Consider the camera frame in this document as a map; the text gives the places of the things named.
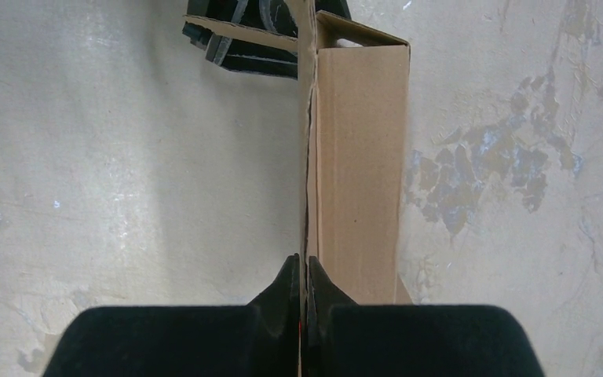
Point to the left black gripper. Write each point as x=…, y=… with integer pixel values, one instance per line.
x=255, y=37

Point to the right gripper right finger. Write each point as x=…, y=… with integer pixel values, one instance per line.
x=347, y=339

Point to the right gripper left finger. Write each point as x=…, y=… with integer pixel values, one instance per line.
x=260, y=338

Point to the brown cardboard box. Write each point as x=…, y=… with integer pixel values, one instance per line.
x=353, y=119

